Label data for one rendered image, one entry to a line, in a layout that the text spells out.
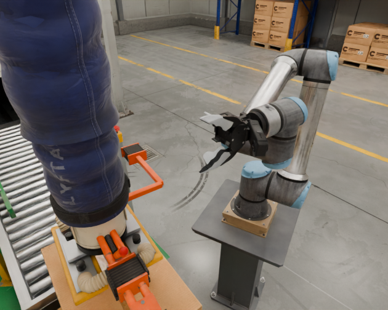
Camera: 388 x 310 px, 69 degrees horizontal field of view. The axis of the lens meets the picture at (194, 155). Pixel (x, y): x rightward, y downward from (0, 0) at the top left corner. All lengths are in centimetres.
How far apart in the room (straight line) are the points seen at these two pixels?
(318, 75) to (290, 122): 53
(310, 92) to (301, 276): 152
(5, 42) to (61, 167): 29
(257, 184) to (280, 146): 62
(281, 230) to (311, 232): 113
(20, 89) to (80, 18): 19
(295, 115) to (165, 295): 77
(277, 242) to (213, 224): 35
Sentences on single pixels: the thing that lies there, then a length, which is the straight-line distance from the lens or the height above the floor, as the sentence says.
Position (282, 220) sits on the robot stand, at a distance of 170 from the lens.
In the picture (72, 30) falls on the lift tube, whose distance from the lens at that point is 63.
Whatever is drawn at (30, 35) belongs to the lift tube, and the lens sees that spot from 63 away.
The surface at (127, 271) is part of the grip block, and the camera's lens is 83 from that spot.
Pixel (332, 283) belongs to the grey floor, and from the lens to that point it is 249.
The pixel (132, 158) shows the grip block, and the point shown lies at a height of 125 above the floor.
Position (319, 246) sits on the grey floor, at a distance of 268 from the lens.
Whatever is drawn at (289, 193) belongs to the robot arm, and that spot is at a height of 103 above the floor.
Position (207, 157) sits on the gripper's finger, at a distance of 74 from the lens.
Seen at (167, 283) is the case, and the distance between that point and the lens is 116.
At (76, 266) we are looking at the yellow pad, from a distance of 101.
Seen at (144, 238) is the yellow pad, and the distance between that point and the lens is 105.
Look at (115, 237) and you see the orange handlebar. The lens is 92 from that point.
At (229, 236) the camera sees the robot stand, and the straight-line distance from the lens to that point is 156.
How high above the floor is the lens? 193
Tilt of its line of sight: 33 degrees down
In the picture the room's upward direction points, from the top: straight up
